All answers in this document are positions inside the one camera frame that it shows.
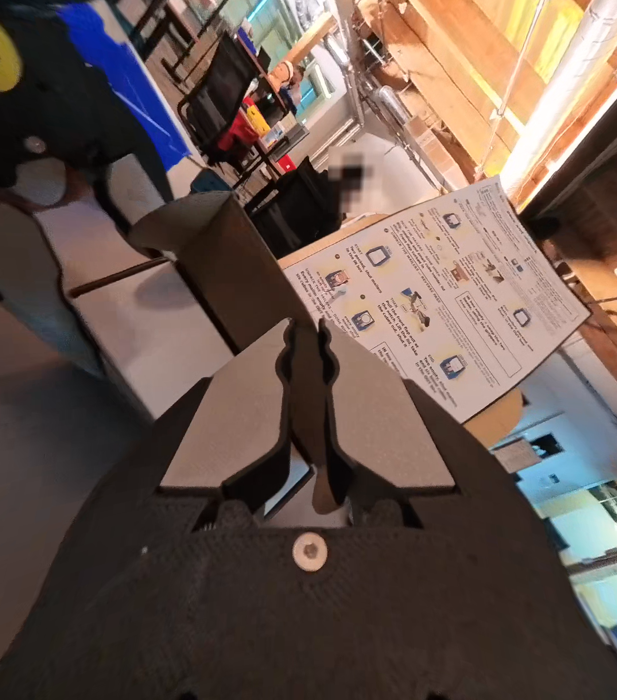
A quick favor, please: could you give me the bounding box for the instruction sheet on stand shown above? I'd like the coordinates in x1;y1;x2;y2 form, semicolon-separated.
278;213;525;449

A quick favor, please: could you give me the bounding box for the printed instruction sheet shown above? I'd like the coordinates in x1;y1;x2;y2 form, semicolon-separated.
284;175;593;424

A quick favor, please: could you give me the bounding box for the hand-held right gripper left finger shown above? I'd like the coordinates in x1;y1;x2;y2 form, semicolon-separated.
160;318;297;512

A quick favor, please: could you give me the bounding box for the blue plastic bin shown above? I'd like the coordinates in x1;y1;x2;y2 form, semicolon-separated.
59;3;193;165

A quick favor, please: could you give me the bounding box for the white cardboard mailer box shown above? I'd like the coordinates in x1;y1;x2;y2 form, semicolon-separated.
35;191;353;528

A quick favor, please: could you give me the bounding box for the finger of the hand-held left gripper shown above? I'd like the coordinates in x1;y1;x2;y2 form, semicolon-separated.
0;197;103;379
92;154;171;232

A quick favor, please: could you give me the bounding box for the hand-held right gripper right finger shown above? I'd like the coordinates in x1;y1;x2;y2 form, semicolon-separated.
318;319;457;508

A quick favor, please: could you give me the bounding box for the red bag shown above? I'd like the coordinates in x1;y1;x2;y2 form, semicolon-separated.
218;98;257;153

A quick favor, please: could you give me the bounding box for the yellow case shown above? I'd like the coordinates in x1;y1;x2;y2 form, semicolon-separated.
245;104;272;136

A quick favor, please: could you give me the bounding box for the black mesh office chair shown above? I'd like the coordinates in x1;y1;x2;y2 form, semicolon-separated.
177;32;265;165
244;157;343;259

